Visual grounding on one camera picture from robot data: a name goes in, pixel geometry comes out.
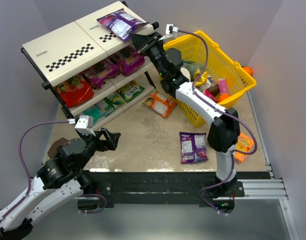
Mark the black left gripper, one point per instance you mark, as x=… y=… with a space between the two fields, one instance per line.
x=103 y=139

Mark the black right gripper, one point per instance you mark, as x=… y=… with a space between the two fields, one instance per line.
x=147 y=42

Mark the magenta grape candy bag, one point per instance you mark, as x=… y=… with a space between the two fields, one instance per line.
x=127 y=59

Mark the purple candy bag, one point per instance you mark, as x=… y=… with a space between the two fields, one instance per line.
x=193 y=147
x=121 y=23

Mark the teal candy bag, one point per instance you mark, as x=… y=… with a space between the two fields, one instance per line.
x=94 y=112

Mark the green lime candy bag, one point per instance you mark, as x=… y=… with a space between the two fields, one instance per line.
x=110 y=103

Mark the green fruit candy bag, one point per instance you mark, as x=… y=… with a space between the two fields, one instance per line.
x=130 y=90

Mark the red fruit candy bag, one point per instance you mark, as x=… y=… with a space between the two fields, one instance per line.
x=75 y=91

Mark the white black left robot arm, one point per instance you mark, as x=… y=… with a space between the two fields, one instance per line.
x=59 y=180

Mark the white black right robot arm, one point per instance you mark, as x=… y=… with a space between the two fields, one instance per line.
x=223 y=123

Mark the cream black tiered shelf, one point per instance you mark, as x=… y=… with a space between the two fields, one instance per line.
x=67 y=51

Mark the orange candy bag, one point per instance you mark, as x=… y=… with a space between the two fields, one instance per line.
x=161 y=104

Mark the white toilet paper roll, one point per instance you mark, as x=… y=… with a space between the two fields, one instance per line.
x=186 y=73

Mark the green brown round tin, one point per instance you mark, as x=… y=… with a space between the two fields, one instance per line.
x=56 y=146

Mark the gold foil bag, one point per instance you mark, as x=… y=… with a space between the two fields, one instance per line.
x=200 y=78

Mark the yellow plastic shopping basket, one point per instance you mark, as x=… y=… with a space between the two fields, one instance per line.
x=219 y=66

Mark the pink box in basket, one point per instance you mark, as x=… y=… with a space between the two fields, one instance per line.
x=223 y=86

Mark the orange fruit in basket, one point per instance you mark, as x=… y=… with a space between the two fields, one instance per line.
x=222 y=96

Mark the orange ball behind basket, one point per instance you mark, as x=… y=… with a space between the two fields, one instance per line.
x=248 y=69

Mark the orange sponge box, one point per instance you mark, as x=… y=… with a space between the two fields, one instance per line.
x=244 y=145

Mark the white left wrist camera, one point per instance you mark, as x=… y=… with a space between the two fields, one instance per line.
x=83 y=125

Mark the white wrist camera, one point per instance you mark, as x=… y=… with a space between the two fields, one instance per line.
x=83 y=125
x=171 y=32

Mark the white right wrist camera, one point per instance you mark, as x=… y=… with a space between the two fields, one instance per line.
x=171 y=32

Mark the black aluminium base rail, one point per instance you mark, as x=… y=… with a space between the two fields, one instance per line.
x=184 y=188

